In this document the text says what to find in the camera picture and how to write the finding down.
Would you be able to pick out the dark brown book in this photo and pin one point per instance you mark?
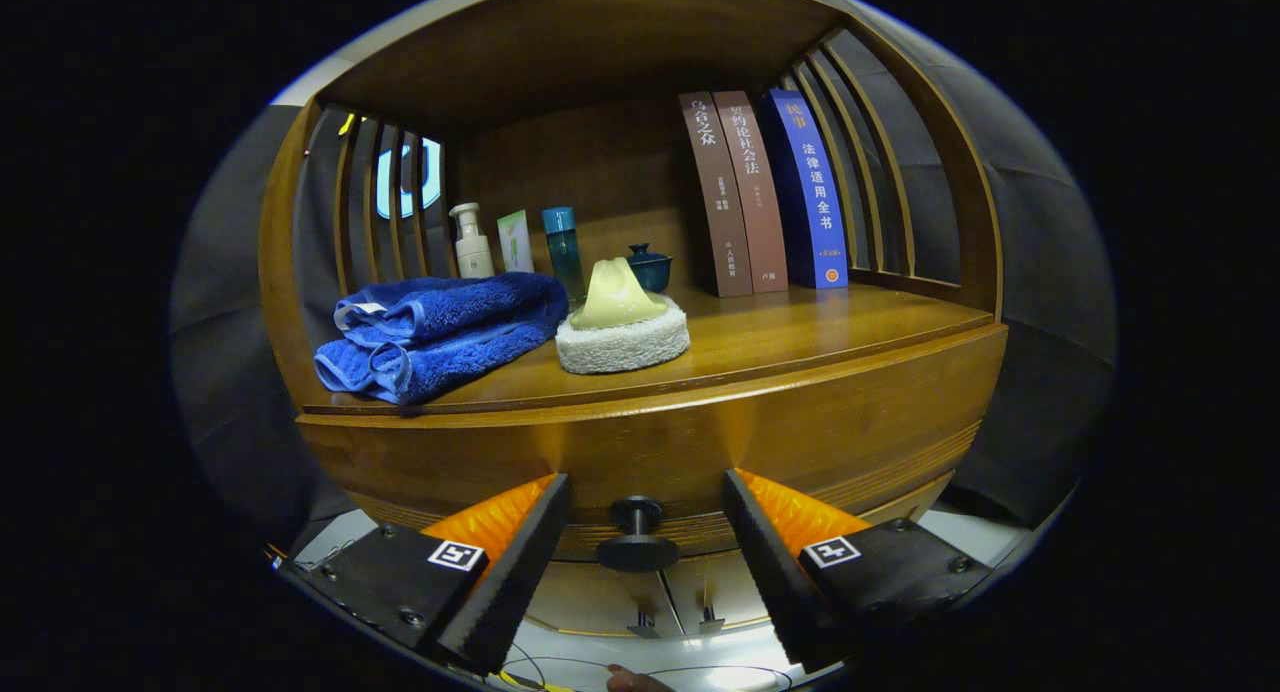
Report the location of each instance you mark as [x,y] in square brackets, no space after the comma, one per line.
[718,202]

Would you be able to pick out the white green tube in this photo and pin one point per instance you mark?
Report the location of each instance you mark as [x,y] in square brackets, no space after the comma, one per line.
[516,242]

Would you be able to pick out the blue lidded tea cup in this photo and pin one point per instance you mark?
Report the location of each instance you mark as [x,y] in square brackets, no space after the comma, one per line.
[654,268]

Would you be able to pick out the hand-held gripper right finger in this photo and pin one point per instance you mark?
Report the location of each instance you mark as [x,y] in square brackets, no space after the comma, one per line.
[775,572]

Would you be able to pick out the reddish brown book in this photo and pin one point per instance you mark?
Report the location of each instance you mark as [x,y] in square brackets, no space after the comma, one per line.
[752,192]

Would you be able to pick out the white pump bottle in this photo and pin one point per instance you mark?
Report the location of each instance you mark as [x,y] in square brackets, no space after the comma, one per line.
[472,249]

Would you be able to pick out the blue book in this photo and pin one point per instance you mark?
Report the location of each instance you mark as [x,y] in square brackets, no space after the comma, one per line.
[812,192]

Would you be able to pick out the wooden cabinet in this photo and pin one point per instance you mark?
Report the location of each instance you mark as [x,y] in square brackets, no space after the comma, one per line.
[600,42]

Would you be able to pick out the teal glass bottle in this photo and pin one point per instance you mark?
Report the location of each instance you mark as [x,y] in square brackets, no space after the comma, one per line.
[563,252]

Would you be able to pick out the blue folded towel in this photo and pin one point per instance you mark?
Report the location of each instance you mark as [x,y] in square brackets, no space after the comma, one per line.
[450,332]

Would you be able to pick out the black drawer knob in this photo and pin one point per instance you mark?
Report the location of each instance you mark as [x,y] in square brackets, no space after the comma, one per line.
[637,549]

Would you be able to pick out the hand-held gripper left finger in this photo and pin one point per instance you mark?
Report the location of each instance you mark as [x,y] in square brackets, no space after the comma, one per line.
[510,582]

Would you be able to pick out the wooden countertop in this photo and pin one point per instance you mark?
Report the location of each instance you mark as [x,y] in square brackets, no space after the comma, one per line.
[800,332]

